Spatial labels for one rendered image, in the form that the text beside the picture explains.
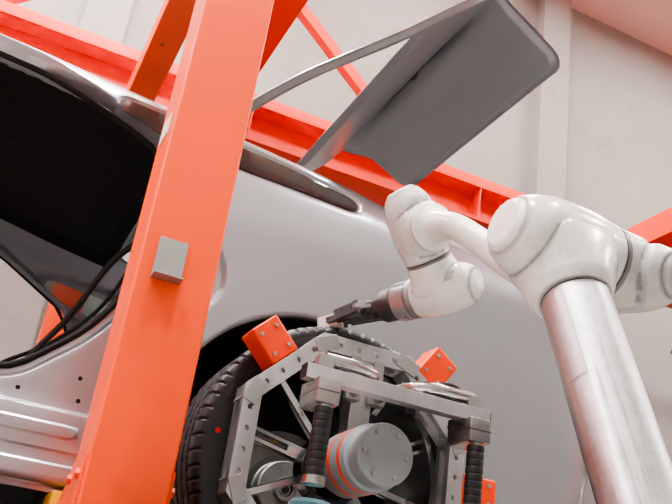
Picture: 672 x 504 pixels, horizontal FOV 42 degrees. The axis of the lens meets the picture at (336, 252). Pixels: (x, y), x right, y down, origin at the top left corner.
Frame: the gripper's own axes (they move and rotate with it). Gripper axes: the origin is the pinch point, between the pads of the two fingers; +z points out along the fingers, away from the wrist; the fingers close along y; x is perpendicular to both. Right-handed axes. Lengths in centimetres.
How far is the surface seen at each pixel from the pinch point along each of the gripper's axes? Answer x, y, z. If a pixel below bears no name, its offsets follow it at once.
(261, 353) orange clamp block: -11.4, -22.8, 0.4
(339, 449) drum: -32.9, -14.9, -14.0
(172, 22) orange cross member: 146, 29, 99
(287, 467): -29.8, 18.4, 32.3
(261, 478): -32.6, 11.8, 35.3
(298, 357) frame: -12.1, -16.1, -4.3
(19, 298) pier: 106, 110, 338
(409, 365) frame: -12.5, 7.8, -16.8
